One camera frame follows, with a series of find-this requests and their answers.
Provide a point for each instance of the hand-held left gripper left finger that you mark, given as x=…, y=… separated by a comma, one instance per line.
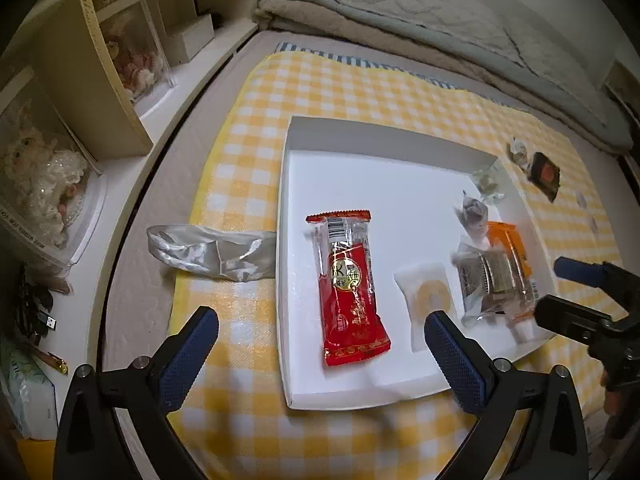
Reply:
x=187, y=355

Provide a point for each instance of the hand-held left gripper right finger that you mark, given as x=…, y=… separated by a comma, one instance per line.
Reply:
x=455, y=360

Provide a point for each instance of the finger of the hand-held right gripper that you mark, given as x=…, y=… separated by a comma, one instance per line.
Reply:
x=565, y=317
x=575, y=270

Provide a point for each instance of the orange snack packet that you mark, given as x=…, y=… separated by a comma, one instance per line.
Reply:
x=515, y=245

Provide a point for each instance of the clear pale round snack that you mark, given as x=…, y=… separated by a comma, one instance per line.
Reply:
x=425, y=290

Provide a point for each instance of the brown cake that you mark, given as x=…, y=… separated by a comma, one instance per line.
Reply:
x=487, y=280

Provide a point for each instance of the dark tray snack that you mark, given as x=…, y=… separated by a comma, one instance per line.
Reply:
x=545, y=174

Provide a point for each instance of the red snack packet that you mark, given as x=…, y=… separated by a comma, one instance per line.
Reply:
x=350, y=310

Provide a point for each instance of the small dark candy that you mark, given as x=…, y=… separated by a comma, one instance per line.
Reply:
x=472, y=212

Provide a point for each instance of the small beige snack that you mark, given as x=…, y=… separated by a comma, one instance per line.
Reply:
x=489, y=180

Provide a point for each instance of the white dark snack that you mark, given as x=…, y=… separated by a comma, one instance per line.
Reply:
x=518, y=152

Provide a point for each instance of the white cardboard box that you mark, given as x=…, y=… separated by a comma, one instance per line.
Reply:
x=380, y=195

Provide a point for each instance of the person's right hand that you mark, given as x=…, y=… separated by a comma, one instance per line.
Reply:
x=611, y=394

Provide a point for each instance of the silver plastic wrap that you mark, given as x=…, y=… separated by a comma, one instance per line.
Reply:
x=200, y=252

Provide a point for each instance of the brown pen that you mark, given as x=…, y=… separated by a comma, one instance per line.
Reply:
x=52, y=362

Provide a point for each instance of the tissue pack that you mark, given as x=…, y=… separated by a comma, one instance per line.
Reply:
x=25, y=400

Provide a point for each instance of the yellow checked cloth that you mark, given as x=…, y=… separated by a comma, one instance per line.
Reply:
x=250, y=135

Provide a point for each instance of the wooden bedside shelf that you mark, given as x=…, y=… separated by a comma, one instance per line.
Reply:
x=105, y=90

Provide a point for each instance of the red doll in clear case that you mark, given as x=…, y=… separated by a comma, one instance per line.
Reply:
x=132, y=60

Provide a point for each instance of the blue striped cloth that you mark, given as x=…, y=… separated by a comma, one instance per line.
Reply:
x=350, y=60

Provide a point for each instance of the white storage box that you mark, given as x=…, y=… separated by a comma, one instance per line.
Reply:
x=192, y=37

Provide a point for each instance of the beige folded blanket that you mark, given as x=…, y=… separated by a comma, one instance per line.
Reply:
x=310, y=17

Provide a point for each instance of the white wall shelf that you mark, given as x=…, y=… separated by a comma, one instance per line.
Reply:
x=620, y=85

